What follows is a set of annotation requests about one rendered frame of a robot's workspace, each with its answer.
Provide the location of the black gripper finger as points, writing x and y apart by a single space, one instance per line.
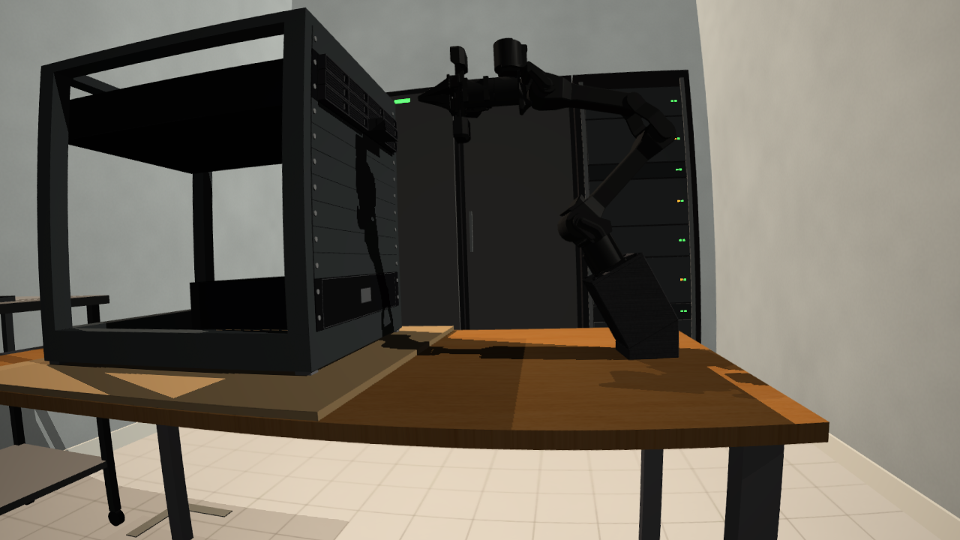
439 100
442 88

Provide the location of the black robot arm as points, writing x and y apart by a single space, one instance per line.
583 219

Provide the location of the black open rack frame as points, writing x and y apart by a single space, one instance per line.
338 186

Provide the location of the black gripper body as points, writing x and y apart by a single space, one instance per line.
477 93

